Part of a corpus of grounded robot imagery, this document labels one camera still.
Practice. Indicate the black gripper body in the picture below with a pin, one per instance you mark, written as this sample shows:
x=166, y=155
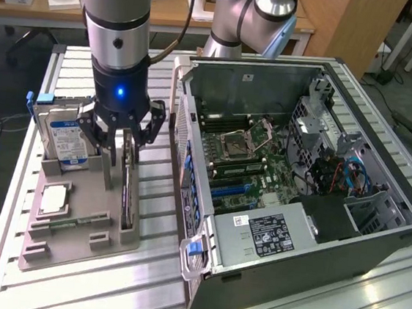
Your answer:
x=120, y=94

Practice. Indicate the low-profile graphics card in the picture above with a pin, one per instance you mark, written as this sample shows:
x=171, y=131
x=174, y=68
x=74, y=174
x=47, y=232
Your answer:
x=127, y=190

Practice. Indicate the hard disk with blue carrier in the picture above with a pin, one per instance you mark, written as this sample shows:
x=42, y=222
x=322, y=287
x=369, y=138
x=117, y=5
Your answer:
x=60, y=139

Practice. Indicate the blue card retention clip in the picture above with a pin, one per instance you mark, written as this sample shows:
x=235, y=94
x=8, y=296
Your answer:
x=188, y=164

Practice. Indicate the installed RAM stick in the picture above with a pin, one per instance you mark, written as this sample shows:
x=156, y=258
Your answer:
x=239, y=168
x=217, y=117

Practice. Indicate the CPU socket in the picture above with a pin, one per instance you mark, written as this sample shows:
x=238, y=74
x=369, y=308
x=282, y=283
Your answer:
x=234, y=146

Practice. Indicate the silver CPU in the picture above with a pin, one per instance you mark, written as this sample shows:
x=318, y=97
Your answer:
x=54, y=199

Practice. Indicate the wooden desk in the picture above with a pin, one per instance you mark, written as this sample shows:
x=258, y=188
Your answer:
x=169, y=16

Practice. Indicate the blue expansion slot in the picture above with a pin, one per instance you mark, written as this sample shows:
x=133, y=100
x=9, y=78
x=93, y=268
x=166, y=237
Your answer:
x=228, y=191

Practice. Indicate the black office chair base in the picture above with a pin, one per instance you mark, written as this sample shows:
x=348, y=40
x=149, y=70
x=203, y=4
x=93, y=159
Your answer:
x=30, y=38

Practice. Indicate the metal socket cover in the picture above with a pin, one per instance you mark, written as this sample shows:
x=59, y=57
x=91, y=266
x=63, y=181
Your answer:
x=260, y=130

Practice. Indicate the green loose RAM stick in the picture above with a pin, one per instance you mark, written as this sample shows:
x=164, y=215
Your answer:
x=62, y=225

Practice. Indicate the grey parts rack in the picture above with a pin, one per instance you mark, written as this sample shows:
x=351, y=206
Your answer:
x=80, y=230

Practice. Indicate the green motherboard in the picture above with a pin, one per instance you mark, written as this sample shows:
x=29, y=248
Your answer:
x=274, y=169

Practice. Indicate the blue case release latch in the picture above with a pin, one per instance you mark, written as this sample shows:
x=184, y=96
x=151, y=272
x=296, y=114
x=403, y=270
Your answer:
x=193, y=250

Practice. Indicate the silver chipset heatsink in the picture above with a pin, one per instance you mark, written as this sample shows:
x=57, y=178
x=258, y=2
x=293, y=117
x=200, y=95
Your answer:
x=271, y=199

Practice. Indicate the grey power supply unit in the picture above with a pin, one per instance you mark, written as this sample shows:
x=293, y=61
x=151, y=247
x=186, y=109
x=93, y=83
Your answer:
x=233, y=246

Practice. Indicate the silver drive cage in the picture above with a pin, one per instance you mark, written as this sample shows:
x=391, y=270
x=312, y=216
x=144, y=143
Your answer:
x=312, y=128

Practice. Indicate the wooden cabinet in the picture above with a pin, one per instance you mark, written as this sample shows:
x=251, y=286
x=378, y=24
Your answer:
x=351, y=29

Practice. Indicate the dark grey PC case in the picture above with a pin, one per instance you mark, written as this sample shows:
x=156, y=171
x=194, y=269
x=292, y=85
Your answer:
x=286, y=299

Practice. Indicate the black power adapter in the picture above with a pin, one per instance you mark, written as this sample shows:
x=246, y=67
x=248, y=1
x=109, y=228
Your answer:
x=384, y=77

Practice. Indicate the white box with red button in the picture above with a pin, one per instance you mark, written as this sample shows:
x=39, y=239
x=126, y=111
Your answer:
x=382, y=58

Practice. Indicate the metal disk bay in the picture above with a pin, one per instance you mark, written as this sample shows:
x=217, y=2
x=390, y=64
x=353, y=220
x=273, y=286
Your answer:
x=376, y=213

